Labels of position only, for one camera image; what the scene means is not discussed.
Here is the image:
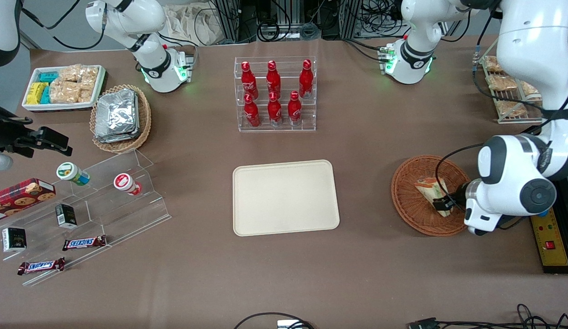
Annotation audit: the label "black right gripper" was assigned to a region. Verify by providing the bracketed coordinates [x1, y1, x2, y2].
[0, 104, 73, 159]

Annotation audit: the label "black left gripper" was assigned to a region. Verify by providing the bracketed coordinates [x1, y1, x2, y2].
[433, 182, 471, 216]

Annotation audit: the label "triangular sandwich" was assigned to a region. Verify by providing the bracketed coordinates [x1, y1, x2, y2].
[414, 177, 450, 215]

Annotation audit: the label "dark brown wicker basket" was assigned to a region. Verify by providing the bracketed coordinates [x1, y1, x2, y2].
[391, 155, 478, 237]

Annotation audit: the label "light tan wicker basket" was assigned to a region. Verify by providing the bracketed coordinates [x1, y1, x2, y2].
[90, 84, 152, 154]

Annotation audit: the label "beige plastic tray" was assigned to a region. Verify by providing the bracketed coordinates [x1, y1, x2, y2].
[232, 159, 340, 237]

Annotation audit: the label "green sunflower lid cup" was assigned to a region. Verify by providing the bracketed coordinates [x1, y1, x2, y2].
[56, 162, 91, 186]

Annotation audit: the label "white rectangular snack bin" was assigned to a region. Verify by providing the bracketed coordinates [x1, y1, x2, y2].
[21, 65, 107, 112]

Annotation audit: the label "yellow snack packet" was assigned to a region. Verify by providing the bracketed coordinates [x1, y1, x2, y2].
[26, 82, 49, 105]

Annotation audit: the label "silver foil packet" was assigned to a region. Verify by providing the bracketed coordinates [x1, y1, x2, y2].
[94, 94, 141, 144]
[95, 89, 138, 138]

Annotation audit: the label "red tartan cookie box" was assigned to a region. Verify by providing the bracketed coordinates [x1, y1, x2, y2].
[0, 178, 57, 224]

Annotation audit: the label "small black barcode box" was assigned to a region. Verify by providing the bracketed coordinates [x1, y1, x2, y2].
[55, 203, 78, 229]

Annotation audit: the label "red strawberry lid cup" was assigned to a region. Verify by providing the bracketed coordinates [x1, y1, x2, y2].
[113, 173, 143, 196]

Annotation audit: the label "clear acrylic stepped shelf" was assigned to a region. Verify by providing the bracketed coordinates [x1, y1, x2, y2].
[0, 149, 172, 287]

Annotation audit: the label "brown Snickers bar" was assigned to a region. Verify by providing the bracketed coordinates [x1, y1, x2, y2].
[62, 235, 108, 252]
[17, 257, 66, 276]

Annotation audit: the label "small black white-sided box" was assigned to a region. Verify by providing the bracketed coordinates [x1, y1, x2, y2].
[2, 227, 28, 253]

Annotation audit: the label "yellow emergency stop box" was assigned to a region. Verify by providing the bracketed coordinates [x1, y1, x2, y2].
[530, 209, 568, 268]

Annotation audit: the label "clear acrylic bottle rack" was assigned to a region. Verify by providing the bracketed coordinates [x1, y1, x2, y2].
[234, 56, 317, 133]

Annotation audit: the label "red cola bottle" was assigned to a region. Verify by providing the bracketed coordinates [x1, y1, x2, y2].
[287, 90, 303, 126]
[299, 59, 314, 99]
[241, 61, 259, 100]
[268, 91, 283, 127]
[244, 94, 261, 127]
[266, 60, 282, 99]

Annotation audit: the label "beige crumpled cloth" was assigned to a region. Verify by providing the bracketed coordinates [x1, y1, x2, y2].
[166, 4, 224, 47]

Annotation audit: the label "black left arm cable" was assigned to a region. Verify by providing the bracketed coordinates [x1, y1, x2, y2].
[434, 9, 568, 204]

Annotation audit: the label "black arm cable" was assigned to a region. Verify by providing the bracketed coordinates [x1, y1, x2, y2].
[18, 0, 105, 51]
[434, 9, 568, 204]

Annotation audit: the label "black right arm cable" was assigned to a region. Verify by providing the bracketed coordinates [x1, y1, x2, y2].
[18, 0, 105, 51]

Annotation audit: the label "white wire rack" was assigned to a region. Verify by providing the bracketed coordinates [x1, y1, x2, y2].
[477, 54, 544, 125]

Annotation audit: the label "black cable connector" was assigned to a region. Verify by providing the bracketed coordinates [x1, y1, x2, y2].
[407, 317, 441, 329]

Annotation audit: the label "black tangled floor cables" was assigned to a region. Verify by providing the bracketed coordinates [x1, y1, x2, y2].
[437, 303, 568, 329]

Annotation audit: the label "aluminium frame post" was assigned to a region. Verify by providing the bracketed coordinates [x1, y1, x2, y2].
[339, 0, 363, 40]
[214, 0, 242, 44]

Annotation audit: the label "black looped cable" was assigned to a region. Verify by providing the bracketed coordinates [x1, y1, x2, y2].
[232, 312, 315, 329]

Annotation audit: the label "black coiled cable bundle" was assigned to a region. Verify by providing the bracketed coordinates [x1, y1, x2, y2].
[256, 17, 295, 42]

